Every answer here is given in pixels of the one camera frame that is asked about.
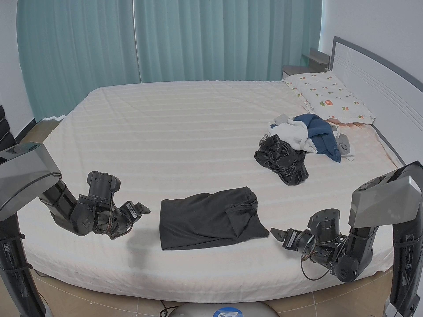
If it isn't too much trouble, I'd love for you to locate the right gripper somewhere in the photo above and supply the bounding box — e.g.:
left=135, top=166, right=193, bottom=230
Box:
left=270, top=227, right=314, bottom=253

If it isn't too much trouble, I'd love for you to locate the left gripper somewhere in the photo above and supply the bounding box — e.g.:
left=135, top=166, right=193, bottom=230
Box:
left=114, top=201, right=151, bottom=231

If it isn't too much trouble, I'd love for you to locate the black T-shirt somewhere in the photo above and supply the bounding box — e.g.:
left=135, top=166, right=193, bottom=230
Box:
left=159, top=186, right=270, bottom=251

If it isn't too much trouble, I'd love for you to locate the bed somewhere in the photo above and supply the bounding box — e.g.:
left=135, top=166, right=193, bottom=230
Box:
left=15, top=36, right=423, bottom=302

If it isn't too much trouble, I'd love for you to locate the black shiny garment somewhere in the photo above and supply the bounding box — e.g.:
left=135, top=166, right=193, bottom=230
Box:
left=254, top=134, right=310, bottom=187

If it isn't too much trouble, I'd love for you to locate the white garment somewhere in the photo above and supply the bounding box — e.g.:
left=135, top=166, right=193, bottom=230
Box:
left=268, top=119, right=317, bottom=153

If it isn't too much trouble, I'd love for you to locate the grey printed garment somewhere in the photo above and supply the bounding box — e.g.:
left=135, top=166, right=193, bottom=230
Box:
left=332, top=124, right=355, bottom=162

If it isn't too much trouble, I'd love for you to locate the dark blue garment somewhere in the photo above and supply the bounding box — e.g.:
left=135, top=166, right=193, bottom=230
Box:
left=293, top=113, right=342, bottom=164

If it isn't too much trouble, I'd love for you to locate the white printed pillow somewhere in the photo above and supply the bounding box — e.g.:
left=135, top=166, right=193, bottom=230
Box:
left=281, top=71, right=377, bottom=125

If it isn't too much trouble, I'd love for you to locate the black chest of drawers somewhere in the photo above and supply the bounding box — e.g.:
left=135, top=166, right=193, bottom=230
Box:
left=0, top=106, right=17, bottom=151

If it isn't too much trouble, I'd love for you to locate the grey bedside table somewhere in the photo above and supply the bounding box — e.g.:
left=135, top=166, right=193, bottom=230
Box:
left=282, top=48, right=330, bottom=77

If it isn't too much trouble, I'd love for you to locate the black cable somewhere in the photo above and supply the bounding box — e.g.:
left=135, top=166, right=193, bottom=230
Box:
left=160, top=299, right=181, bottom=317
left=299, top=243, right=331, bottom=282
left=107, top=221, right=134, bottom=240

